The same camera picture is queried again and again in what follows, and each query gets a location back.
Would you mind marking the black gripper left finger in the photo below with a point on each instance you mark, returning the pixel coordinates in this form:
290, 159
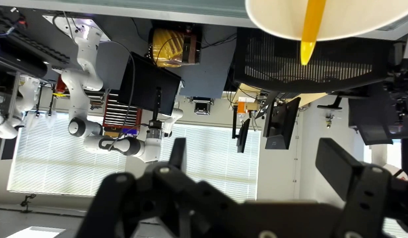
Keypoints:
168, 198

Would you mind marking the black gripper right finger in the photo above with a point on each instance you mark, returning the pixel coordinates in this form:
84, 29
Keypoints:
366, 193

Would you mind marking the yellow pen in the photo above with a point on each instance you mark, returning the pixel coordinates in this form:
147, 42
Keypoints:
309, 34

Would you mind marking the white idle robot arm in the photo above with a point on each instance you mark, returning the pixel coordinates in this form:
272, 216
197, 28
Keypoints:
84, 87

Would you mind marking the white paper cup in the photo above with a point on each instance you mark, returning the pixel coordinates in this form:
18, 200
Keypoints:
273, 17

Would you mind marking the black desk monitor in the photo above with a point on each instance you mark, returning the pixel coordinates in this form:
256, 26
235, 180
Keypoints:
243, 132
280, 126

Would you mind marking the wooden desk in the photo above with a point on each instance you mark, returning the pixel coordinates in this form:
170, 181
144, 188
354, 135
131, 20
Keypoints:
309, 98

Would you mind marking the large black monitor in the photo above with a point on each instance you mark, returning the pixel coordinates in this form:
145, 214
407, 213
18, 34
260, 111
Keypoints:
145, 83

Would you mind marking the black mesh office chair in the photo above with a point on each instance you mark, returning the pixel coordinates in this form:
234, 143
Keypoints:
300, 66

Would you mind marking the shiny gold round object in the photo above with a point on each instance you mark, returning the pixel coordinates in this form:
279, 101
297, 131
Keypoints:
168, 46

